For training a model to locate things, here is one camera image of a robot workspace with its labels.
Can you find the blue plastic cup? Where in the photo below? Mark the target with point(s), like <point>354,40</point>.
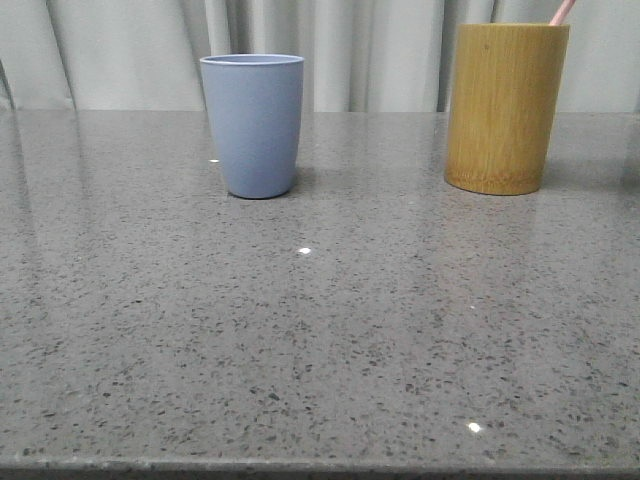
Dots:
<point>254,105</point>

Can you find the bamboo cylinder holder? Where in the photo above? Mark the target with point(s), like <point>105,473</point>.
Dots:
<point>506,83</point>

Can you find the grey curtain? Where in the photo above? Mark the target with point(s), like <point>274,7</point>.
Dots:
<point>361,56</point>

